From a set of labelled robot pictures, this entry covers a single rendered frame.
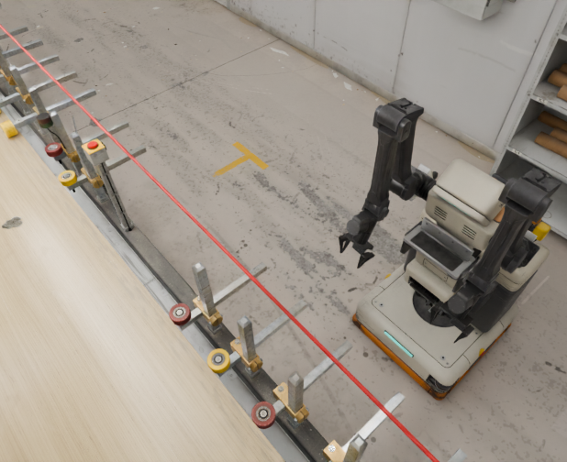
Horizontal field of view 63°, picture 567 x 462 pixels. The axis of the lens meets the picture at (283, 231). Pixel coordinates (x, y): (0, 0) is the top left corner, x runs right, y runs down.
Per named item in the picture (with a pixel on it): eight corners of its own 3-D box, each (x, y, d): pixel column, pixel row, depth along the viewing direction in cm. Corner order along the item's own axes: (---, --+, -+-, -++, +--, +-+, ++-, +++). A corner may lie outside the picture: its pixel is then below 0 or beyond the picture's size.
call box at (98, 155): (103, 152, 197) (96, 137, 191) (110, 160, 194) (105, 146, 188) (87, 159, 194) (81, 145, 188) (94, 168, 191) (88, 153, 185)
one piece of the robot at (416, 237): (417, 238, 198) (428, 204, 181) (472, 279, 184) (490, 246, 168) (393, 258, 191) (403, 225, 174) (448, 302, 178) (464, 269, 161)
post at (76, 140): (107, 202, 246) (75, 130, 209) (111, 205, 245) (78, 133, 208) (102, 205, 245) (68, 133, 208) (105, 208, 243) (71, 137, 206)
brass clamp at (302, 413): (284, 385, 165) (284, 379, 161) (310, 414, 158) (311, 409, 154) (272, 397, 162) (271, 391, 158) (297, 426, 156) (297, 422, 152)
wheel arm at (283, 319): (301, 303, 188) (301, 298, 185) (306, 309, 187) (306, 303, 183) (215, 371, 171) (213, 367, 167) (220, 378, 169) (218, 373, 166)
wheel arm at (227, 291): (262, 266, 201) (261, 260, 197) (267, 271, 199) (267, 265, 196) (178, 325, 183) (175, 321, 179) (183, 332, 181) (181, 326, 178)
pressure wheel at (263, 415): (269, 440, 155) (268, 430, 146) (249, 429, 157) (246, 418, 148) (280, 418, 159) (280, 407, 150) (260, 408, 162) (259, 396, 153)
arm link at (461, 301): (499, 281, 143) (475, 265, 147) (484, 293, 135) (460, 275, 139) (479, 309, 149) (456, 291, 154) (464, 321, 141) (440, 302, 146)
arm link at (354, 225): (391, 208, 164) (372, 195, 168) (372, 213, 155) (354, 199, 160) (377, 235, 170) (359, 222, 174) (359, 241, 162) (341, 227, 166)
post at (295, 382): (294, 420, 175) (296, 369, 138) (301, 427, 174) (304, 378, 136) (288, 426, 174) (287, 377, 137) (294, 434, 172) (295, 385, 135)
